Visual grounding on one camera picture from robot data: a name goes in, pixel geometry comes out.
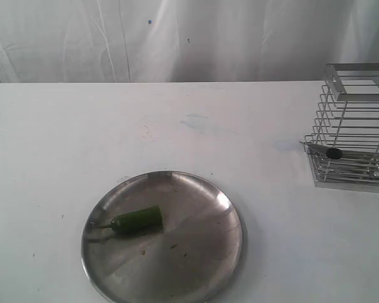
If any steel wire utensil rack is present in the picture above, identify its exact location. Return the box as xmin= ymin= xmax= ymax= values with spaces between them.
xmin=303 ymin=63 xmax=379 ymax=193

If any round steel plate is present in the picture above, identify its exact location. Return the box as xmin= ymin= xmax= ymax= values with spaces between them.
xmin=81 ymin=171 xmax=243 ymax=302

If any black handled kitchen knife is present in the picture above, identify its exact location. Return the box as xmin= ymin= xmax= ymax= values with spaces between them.
xmin=299 ymin=141 xmax=343 ymax=160

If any white backdrop curtain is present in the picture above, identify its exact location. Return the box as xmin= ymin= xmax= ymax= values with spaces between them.
xmin=0 ymin=1 xmax=379 ymax=83

